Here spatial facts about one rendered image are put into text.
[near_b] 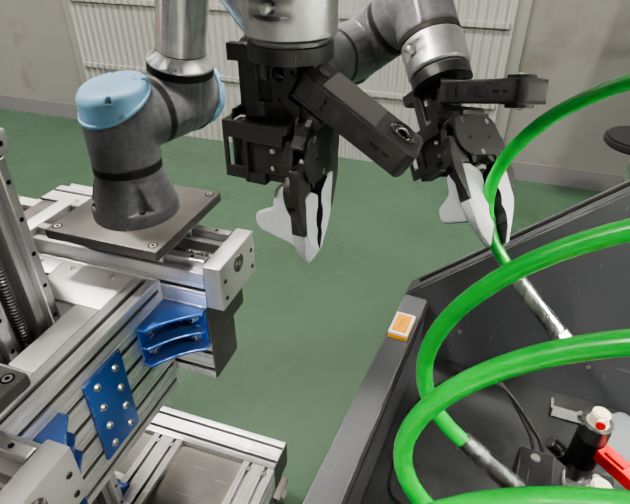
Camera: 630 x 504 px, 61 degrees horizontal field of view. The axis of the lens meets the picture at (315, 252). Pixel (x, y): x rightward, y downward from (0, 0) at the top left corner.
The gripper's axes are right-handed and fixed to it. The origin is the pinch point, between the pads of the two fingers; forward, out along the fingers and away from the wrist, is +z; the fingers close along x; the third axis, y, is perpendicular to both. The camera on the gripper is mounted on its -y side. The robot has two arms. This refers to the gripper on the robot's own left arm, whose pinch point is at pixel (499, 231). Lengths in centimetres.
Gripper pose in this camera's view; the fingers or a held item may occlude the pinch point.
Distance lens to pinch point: 61.6
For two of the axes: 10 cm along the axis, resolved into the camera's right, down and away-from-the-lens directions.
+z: 2.1, 9.6, -1.7
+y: -5.0, 2.6, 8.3
